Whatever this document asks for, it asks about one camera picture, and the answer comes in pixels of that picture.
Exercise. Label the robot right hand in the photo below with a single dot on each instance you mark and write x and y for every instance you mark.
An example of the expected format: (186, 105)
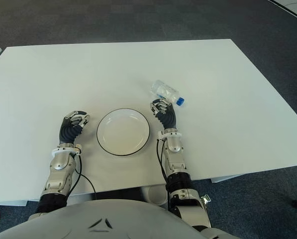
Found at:
(167, 117)

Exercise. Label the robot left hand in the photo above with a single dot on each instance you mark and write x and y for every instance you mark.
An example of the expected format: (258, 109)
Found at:
(69, 129)

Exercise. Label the clear water bottle blue cap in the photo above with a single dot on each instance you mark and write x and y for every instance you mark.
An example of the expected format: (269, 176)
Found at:
(164, 90)

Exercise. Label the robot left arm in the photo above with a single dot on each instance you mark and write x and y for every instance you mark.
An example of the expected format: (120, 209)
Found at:
(58, 164)

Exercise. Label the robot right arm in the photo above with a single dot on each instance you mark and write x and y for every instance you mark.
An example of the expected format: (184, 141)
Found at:
(174, 161)

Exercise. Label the white plate black rim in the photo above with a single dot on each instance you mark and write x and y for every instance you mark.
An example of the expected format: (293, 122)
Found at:
(123, 134)

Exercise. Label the white robot leg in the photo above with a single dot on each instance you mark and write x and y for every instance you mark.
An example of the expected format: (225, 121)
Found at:
(155, 194)

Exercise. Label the grey robot torso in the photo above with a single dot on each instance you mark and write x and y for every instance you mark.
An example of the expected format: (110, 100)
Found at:
(63, 224)

